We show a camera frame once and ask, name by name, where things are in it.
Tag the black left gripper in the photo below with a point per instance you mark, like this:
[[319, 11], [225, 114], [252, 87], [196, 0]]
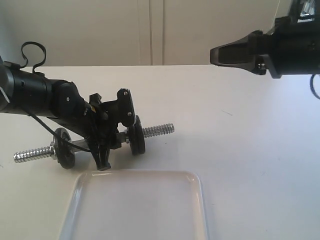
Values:
[[88, 120]]

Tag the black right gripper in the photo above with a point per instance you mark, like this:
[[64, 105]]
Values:
[[293, 48]]

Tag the chrome threaded dumbbell bar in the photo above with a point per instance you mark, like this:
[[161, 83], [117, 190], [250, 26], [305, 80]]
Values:
[[157, 130]]

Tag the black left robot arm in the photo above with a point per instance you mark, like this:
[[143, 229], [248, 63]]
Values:
[[29, 93]]

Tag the white rectangular tray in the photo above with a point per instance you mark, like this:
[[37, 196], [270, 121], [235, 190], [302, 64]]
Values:
[[136, 204]]

